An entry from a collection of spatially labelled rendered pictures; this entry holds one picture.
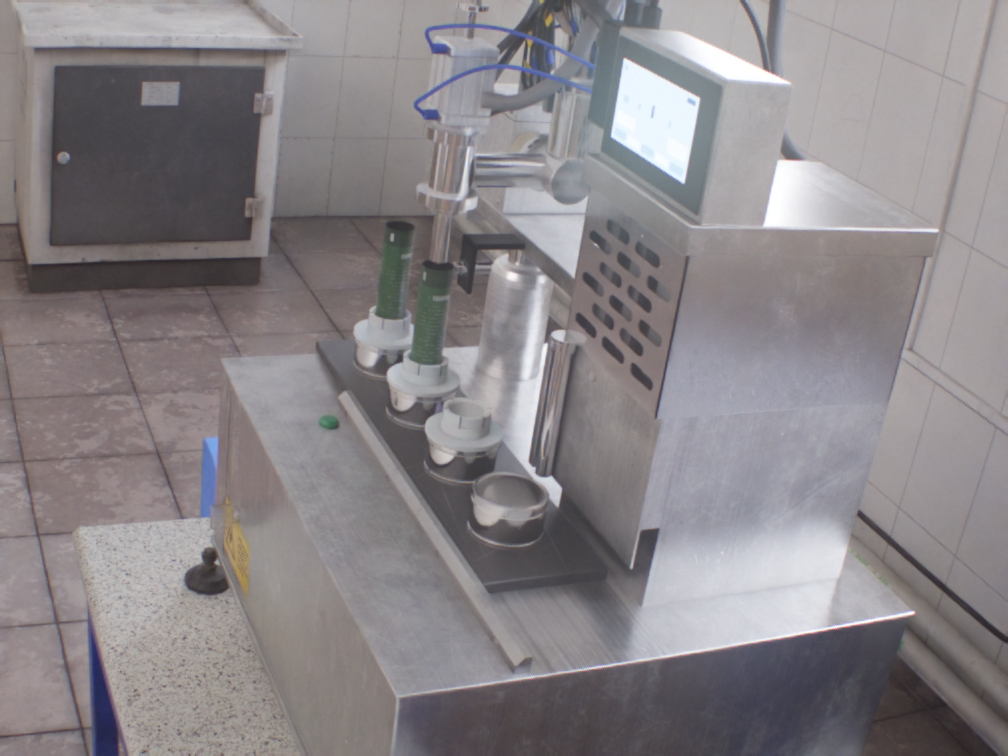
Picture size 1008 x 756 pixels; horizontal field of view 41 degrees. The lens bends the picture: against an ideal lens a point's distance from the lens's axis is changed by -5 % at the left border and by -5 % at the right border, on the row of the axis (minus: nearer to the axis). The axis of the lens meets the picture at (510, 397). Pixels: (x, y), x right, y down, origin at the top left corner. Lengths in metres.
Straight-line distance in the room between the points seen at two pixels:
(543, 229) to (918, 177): 1.70
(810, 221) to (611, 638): 0.36
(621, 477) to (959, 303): 1.83
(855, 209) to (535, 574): 0.40
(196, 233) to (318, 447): 3.00
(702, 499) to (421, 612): 0.24
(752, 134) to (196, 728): 0.79
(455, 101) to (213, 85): 2.95
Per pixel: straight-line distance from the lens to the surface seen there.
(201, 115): 4.19
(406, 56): 5.06
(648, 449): 1.09
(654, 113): 1.06
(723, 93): 0.99
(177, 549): 1.67
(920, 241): 1.14
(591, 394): 1.17
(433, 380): 1.35
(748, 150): 1.01
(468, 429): 1.26
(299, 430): 1.36
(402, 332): 1.45
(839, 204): 1.15
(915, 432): 3.01
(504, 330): 1.50
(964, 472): 2.91
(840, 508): 1.23
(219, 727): 1.41
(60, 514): 3.18
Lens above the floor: 1.65
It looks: 25 degrees down
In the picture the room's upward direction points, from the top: 9 degrees clockwise
